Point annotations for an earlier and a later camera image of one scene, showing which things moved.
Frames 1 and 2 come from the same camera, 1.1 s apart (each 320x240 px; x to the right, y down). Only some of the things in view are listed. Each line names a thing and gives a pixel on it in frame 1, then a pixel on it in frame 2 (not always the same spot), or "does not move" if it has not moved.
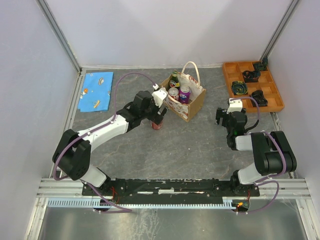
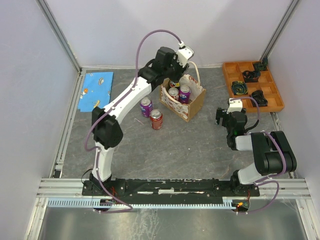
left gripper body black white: x=155 y=116 → x=180 y=68
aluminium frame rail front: x=285 y=188 does not move
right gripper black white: x=222 y=113 does not move
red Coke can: x=174 y=92 does not move
